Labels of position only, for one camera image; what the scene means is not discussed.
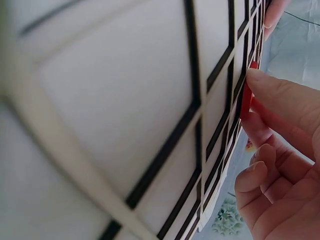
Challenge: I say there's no person's left hand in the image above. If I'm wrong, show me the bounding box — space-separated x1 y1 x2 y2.
263 0 289 43

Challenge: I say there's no person's right hand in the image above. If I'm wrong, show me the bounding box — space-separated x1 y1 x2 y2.
234 67 320 240

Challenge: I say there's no red game piece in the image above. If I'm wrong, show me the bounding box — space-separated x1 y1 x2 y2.
239 60 260 123

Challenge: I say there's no white board with black grid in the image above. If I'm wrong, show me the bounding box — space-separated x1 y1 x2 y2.
0 0 274 240

